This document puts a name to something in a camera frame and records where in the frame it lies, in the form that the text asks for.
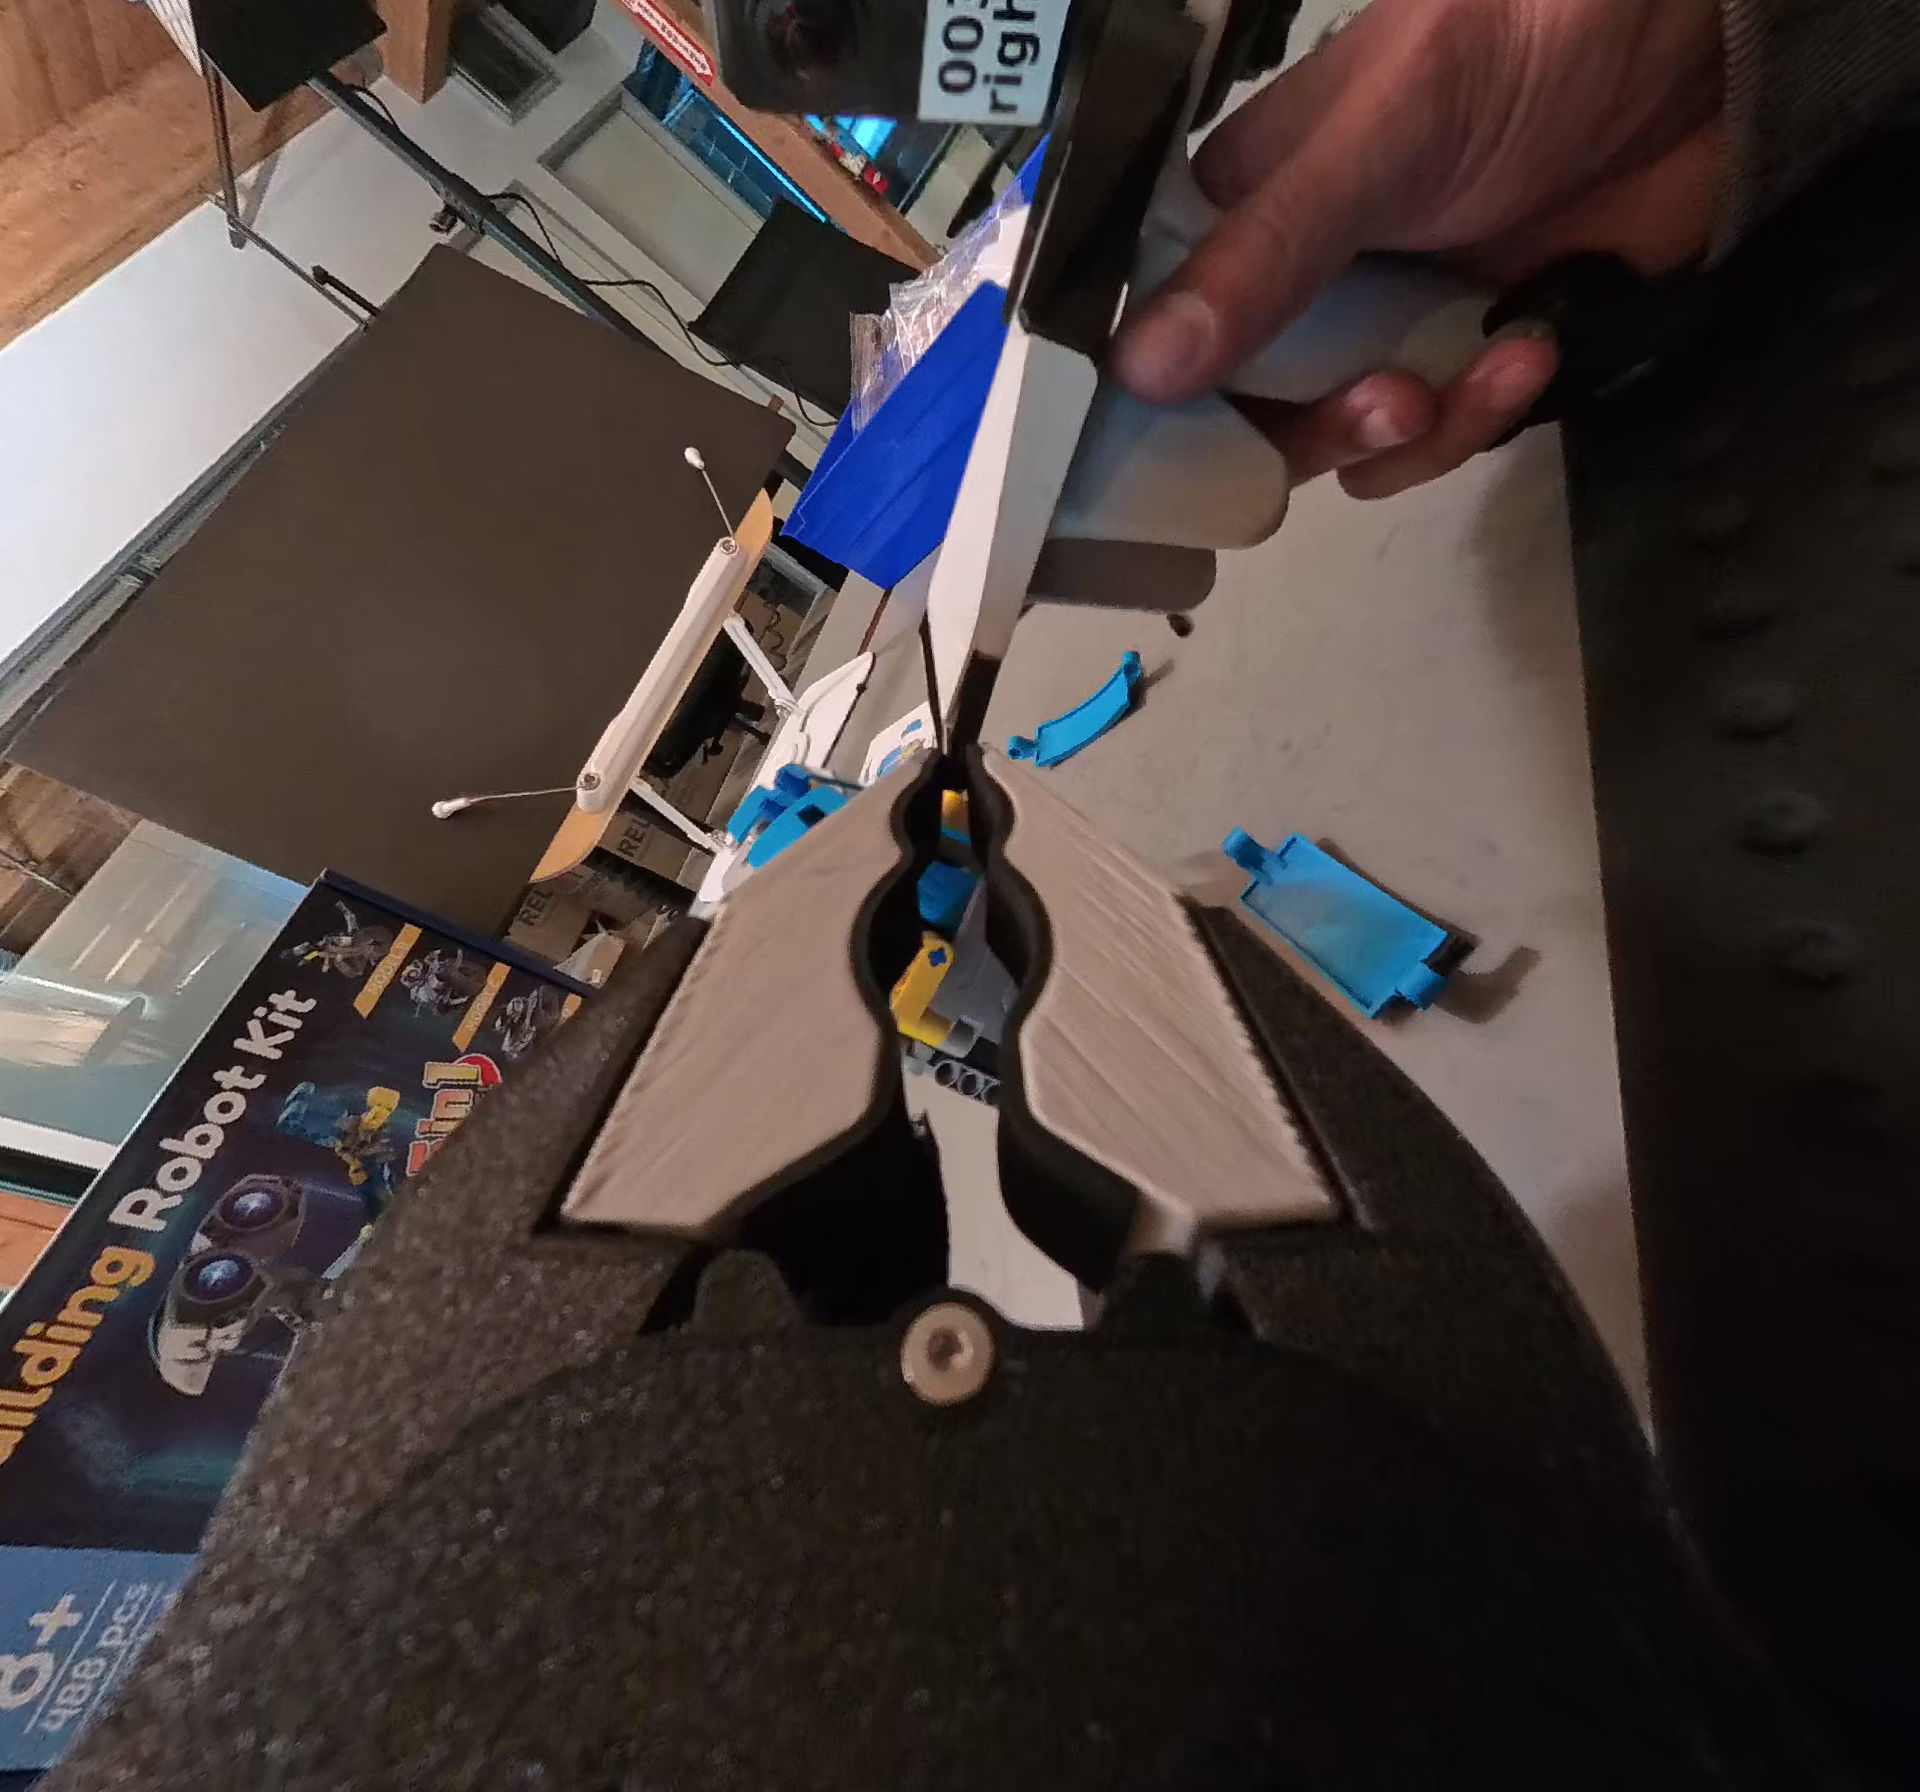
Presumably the crumpled clear bag with pieces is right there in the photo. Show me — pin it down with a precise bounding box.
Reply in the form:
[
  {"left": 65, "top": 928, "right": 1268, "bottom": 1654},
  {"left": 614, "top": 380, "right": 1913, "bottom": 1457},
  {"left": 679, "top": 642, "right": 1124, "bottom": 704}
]
[{"left": 846, "top": 141, "right": 1054, "bottom": 414}]

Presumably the blue plastic bin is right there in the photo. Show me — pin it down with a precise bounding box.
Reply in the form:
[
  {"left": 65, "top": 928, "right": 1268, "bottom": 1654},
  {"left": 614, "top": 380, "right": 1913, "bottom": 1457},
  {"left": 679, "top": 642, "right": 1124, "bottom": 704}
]
[{"left": 786, "top": 280, "right": 1037, "bottom": 577}]

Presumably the black monitor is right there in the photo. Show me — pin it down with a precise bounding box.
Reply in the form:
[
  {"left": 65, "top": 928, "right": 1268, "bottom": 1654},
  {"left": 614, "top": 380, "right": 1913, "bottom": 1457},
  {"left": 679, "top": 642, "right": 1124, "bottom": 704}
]
[{"left": 697, "top": 198, "right": 909, "bottom": 416}]

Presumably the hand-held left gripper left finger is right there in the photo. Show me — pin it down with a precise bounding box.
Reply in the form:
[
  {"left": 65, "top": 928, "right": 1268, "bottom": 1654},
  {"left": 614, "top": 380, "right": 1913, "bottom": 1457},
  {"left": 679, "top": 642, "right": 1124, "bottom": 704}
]
[{"left": 560, "top": 759, "right": 944, "bottom": 1238}]

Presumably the person's right hand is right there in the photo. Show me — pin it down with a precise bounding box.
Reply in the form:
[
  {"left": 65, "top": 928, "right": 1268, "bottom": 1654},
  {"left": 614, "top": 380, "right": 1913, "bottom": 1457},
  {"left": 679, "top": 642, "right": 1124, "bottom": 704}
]
[{"left": 1114, "top": 0, "right": 1730, "bottom": 504}]

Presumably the narrow blue curved arc piece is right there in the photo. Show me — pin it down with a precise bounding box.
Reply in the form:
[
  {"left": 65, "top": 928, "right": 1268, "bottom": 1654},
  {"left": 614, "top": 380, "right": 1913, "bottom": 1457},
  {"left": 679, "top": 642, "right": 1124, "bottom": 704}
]
[{"left": 1008, "top": 652, "right": 1146, "bottom": 767}]

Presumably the dark blue toy kit box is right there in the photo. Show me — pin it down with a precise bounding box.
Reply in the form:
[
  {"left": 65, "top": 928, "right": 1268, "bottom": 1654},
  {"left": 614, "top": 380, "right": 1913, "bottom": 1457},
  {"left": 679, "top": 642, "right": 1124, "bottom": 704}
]
[{"left": 0, "top": 872, "right": 603, "bottom": 1776}]

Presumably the blue yellow toy brick model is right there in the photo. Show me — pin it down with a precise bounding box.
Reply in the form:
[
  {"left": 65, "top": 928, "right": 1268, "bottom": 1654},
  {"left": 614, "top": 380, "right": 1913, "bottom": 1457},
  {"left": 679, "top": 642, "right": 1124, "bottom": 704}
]
[{"left": 726, "top": 759, "right": 1037, "bottom": 1091}]

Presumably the black flat board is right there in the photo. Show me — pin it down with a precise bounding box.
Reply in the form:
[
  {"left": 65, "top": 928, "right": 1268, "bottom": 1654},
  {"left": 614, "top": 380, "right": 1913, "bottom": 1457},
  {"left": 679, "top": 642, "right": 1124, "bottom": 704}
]
[{"left": 0, "top": 248, "right": 798, "bottom": 941}]

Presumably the blue curved panel piece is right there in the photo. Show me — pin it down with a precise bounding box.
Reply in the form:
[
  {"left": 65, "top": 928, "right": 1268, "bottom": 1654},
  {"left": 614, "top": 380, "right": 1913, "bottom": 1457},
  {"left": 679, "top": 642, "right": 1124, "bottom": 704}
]
[{"left": 1222, "top": 828, "right": 1479, "bottom": 1022}]

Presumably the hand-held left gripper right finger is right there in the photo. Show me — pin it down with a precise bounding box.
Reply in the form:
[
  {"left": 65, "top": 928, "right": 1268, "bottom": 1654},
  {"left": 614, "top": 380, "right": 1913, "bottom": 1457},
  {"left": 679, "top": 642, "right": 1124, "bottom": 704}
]
[{"left": 967, "top": 748, "right": 1345, "bottom": 1293}]

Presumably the person's right forearm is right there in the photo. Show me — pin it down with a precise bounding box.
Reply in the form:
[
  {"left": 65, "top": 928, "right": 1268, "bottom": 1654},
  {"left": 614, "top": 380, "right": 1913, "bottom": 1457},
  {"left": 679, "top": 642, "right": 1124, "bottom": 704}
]
[{"left": 1508, "top": 0, "right": 1920, "bottom": 271}]

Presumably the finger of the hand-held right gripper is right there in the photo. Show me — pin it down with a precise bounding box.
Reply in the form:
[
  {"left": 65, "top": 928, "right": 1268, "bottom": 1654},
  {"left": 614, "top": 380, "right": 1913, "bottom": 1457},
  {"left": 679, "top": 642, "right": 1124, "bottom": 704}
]
[{"left": 915, "top": 321, "right": 1106, "bottom": 765}]

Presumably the grey desk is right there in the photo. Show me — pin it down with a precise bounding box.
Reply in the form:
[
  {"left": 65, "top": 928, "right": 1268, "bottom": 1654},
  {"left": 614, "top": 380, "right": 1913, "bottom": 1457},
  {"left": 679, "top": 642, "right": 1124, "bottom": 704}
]
[{"left": 705, "top": 0, "right": 1660, "bottom": 1448}]

